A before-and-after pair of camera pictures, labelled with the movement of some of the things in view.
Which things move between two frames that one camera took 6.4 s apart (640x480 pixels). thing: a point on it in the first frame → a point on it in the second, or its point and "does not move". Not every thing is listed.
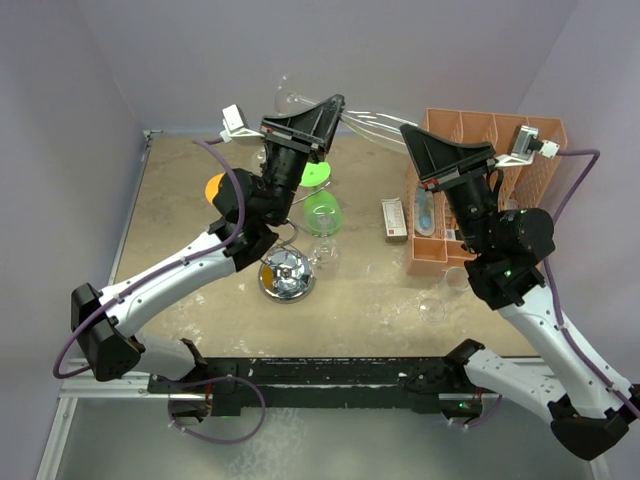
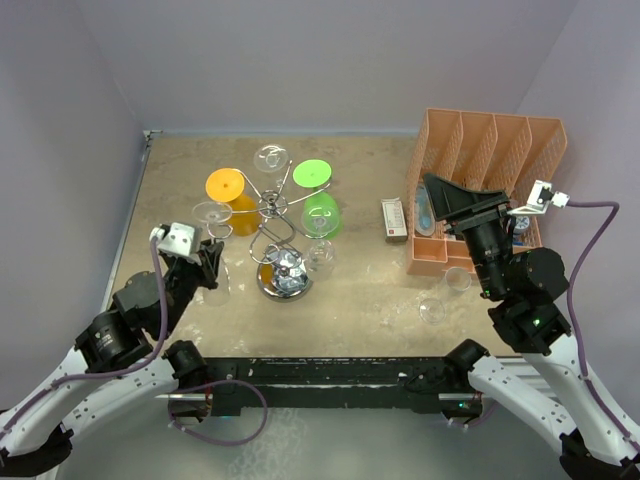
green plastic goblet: x=323 y=213 does not move
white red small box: x=393 y=219 does not move
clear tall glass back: x=384 y=129 → x=216 y=212
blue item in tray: x=425 y=221 does not move
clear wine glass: x=432 y=310 does not move
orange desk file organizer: x=524 y=186 does not move
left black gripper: x=318 y=124 → x=209 y=254
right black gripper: x=443 y=164 → x=461 y=207
